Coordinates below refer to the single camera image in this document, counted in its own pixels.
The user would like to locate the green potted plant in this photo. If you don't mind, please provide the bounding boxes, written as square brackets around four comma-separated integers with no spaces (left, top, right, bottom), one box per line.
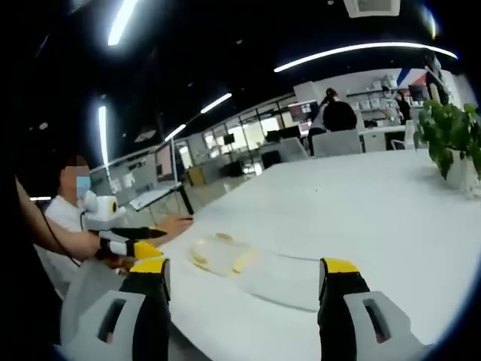
[413,98,481,181]

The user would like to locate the wall display screen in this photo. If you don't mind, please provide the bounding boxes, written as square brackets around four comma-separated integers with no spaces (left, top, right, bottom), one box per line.
[287,100,321,123]

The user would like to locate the long curved ceiling light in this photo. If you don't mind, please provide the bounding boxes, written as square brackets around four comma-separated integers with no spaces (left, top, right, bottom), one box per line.
[273,41,460,74]

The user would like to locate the translucent plastic buckle part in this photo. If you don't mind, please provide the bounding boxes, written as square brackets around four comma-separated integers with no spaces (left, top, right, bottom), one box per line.
[225,242,259,276]
[186,232,231,270]

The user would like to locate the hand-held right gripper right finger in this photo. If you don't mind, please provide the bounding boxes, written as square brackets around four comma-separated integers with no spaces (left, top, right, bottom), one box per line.
[317,257,433,361]

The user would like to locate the black desk monitors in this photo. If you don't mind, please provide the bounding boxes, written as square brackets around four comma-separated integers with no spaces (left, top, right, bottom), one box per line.
[265,125,302,144]

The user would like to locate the ceiling air vent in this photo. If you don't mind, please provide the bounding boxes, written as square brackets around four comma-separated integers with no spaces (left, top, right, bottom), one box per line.
[343,0,402,19]

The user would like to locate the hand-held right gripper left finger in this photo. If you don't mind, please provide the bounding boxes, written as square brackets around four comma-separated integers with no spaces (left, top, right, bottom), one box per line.
[59,257,172,361]

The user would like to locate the computer monitor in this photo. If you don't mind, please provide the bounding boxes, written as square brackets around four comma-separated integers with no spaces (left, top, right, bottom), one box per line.
[154,144,178,185]

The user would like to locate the ceiling light bar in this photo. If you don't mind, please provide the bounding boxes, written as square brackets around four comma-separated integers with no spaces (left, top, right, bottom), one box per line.
[200,92,234,114]
[107,0,141,47]
[164,123,188,143]
[97,104,110,168]

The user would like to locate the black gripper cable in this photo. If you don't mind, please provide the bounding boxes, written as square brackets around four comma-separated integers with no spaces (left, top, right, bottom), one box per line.
[35,205,82,268]

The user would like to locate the white office chair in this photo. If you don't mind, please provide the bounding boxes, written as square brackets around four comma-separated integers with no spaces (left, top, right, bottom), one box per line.
[280,136,310,162]
[311,129,365,158]
[390,120,417,151]

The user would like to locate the white plant pot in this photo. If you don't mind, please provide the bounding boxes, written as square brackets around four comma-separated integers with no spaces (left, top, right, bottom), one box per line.
[445,148,479,190]

